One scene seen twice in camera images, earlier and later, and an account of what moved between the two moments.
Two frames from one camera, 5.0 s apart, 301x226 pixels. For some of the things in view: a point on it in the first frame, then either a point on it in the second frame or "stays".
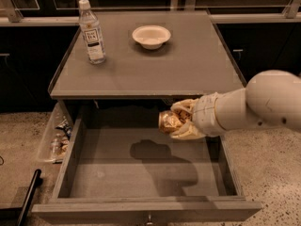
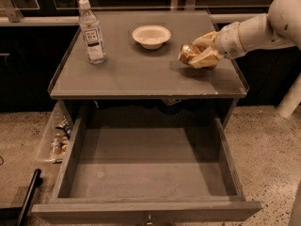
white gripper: x=205 y=115 -> x=229 y=42
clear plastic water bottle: x=92 y=33 stays
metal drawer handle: x=150 y=222 stays
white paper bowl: x=151 y=36 stays
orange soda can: x=168 y=121 -> x=186 y=52
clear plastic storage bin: x=56 y=136 stays
